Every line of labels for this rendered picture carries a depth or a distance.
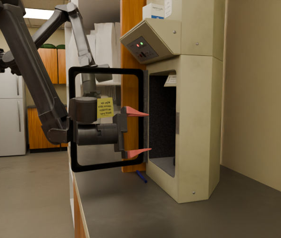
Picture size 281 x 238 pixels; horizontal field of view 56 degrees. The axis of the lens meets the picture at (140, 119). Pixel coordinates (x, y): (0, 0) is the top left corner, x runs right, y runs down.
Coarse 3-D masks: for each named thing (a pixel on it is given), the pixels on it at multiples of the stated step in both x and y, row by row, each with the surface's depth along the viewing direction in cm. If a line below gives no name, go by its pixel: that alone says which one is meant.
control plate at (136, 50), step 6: (132, 42) 96; (138, 42) 92; (144, 42) 88; (132, 48) 101; (138, 48) 96; (144, 48) 92; (150, 48) 88; (138, 54) 101; (150, 54) 92; (156, 54) 88; (144, 60) 102
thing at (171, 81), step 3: (171, 72) 94; (174, 72) 93; (171, 75) 94; (174, 75) 92; (168, 78) 95; (171, 78) 93; (174, 78) 91; (168, 81) 94; (171, 81) 92; (174, 81) 91; (165, 84) 95; (168, 84) 93; (171, 84) 92; (174, 84) 91
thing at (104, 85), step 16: (80, 80) 98; (96, 80) 101; (112, 80) 103; (128, 80) 106; (80, 96) 99; (96, 96) 101; (112, 96) 104; (128, 96) 107; (112, 112) 105; (128, 128) 108; (112, 144) 106; (128, 144) 109; (80, 160) 101; (96, 160) 104; (112, 160) 107
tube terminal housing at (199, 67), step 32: (160, 0) 93; (192, 0) 79; (224, 0) 97; (192, 32) 80; (160, 64) 95; (192, 64) 81; (192, 96) 82; (192, 128) 84; (192, 160) 85; (192, 192) 86
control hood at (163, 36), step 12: (144, 24) 77; (156, 24) 76; (168, 24) 78; (180, 24) 79; (132, 36) 92; (144, 36) 84; (156, 36) 78; (168, 36) 78; (180, 36) 79; (156, 48) 85; (168, 48) 79; (180, 48) 80; (156, 60) 96
